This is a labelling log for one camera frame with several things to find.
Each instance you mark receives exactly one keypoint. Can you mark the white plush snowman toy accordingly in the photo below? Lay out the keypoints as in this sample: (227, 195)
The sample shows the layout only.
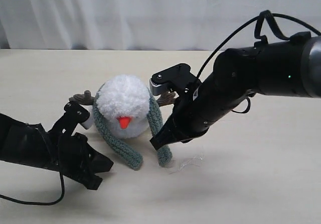
(124, 107)

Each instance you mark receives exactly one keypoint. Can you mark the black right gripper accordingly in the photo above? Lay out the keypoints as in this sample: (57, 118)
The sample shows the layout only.
(193, 115)

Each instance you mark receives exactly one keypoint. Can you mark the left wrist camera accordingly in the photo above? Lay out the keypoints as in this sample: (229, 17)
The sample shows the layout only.
(74, 114)

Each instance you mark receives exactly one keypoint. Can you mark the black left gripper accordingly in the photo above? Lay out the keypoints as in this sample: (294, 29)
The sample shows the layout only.
(73, 157)

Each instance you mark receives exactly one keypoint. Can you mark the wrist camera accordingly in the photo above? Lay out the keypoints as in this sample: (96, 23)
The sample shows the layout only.
(74, 114)
(178, 78)

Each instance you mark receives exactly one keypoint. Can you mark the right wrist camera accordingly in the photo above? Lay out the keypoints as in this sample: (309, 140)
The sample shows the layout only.
(178, 78)

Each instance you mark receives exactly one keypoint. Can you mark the green knitted scarf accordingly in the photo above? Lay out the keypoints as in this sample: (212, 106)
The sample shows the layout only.
(128, 154)

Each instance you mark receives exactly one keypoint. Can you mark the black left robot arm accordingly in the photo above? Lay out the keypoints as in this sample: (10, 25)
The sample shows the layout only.
(22, 143)

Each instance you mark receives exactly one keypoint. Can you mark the white curtain backdrop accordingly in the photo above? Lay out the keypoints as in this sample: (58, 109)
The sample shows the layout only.
(136, 24)

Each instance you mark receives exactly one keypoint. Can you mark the clear tape patch near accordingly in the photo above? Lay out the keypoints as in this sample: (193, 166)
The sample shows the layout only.
(185, 157)

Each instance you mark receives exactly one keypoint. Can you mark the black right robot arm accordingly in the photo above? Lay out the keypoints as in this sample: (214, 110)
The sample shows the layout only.
(288, 68)

